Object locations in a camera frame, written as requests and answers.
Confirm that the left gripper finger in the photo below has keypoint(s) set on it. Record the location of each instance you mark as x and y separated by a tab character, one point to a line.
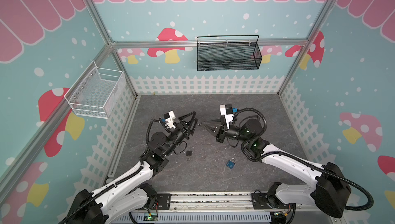
191	126
188	117

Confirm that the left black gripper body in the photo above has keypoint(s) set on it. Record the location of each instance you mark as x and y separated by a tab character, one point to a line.
185	132

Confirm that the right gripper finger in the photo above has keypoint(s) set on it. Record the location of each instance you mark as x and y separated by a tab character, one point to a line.
213	130
212	122

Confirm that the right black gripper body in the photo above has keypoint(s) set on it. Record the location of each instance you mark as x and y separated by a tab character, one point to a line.
220	131

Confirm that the blue padlock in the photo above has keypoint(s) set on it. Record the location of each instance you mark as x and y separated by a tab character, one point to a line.
230	163

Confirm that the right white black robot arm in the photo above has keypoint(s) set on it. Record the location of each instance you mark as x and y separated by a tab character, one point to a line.
321	184

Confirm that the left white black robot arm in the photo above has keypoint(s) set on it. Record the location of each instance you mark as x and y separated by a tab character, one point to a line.
130	191

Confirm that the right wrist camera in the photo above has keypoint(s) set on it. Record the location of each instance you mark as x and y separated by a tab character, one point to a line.
228	112

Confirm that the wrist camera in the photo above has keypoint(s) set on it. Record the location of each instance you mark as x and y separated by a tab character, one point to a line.
228	112
169	120

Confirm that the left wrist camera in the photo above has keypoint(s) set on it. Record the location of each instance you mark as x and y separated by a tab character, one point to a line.
169	120

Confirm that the black mesh wall basket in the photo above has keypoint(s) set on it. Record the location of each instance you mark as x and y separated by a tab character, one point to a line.
228	52

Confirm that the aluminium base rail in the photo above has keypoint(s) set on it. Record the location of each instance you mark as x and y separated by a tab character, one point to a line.
230	202

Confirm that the white vented cable duct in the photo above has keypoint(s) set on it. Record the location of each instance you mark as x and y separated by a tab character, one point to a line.
204	218

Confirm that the white mesh wall basket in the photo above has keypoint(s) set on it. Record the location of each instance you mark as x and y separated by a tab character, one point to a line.
96	92

